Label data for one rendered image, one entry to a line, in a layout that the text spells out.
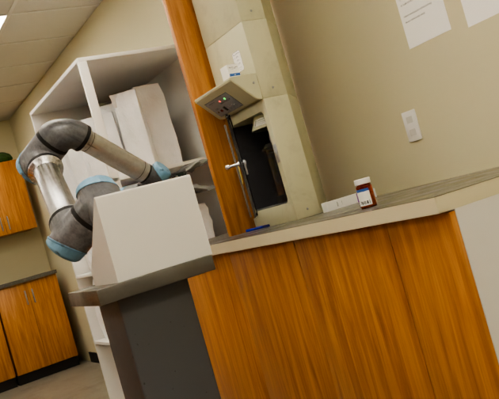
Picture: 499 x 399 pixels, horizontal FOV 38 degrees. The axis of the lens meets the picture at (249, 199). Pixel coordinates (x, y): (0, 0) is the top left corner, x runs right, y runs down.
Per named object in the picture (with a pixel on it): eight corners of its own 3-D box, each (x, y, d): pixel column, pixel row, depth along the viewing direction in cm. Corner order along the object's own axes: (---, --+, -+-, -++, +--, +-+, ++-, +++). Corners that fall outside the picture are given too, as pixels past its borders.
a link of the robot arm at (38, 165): (79, 222, 202) (34, 123, 240) (48, 260, 205) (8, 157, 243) (112, 235, 210) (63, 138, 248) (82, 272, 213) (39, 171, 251)
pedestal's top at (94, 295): (100, 305, 177) (96, 290, 177) (70, 306, 206) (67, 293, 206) (215, 269, 192) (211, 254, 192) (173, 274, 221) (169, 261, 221)
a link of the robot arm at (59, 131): (55, 97, 238) (168, 164, 268) (36, 123, 241) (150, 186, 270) (61, 113, 229) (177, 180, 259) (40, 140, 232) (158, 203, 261)
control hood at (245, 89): (224, 119, 300) (218, 96, 300) (263, 98, 272) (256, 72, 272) (200, 124, 294) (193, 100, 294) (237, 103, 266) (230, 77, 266)
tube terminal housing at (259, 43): (304, 214, 312) (255, 41, 313) (349, 203, 284) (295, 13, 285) (256, 229, 299) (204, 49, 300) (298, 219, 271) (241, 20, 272)
